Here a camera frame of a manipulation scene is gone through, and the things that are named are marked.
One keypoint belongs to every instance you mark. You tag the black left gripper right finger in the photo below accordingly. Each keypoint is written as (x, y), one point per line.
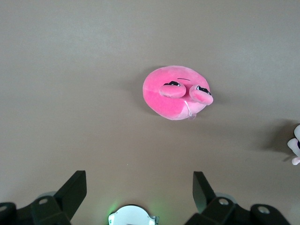
(204, 194)

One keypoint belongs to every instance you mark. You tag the pink round plush toy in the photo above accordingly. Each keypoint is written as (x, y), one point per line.
(161, 105)

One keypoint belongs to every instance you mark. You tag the white pink plush dog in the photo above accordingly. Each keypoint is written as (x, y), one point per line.
(294, 143)

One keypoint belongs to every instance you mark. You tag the brown table mat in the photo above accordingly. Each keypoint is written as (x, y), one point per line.
(70, 70)

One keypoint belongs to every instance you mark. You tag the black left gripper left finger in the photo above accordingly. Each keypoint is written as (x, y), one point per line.
(65, 197)

